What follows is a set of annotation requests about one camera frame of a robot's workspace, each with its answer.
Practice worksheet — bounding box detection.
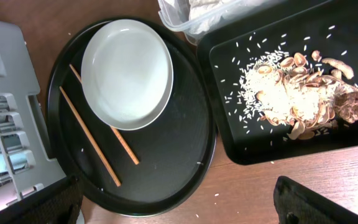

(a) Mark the food scraps and rice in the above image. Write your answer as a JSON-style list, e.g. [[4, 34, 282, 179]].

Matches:
[[213, 24, 358, 147]]

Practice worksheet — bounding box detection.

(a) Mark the round black serving tray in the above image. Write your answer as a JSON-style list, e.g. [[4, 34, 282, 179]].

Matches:
[[46, 20, 216, 217]]

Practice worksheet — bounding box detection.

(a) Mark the wooden chopstick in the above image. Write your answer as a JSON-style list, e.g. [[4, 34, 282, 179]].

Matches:
[[69, 64, 139, 165], [59, 86, 121, 187]]

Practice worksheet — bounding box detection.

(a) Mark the grey round plate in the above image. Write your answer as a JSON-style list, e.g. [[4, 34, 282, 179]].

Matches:
[[80, 19, 173, 131]]

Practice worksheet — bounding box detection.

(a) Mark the grey plastic dishwasher rack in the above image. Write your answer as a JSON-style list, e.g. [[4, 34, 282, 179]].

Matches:
[[0, 22, 66, 211]]

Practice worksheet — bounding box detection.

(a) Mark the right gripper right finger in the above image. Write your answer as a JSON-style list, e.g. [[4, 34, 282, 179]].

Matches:
[[273, 176, 358, 224]]

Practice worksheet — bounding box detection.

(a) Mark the white paper waste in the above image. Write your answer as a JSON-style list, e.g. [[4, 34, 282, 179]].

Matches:
[[163, 0, 242, 35]]

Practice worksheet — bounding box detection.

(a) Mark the black rectangular tray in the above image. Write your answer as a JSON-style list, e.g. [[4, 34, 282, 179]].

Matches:
[[197, 1, 358, 165]]

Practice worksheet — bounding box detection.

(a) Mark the clear plastic waste bin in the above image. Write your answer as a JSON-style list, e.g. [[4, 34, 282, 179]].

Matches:
[[158, 0, 283, 45]]

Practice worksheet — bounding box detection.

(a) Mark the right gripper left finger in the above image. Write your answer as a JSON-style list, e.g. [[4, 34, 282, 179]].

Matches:
[[0, 175, 83, 224]]

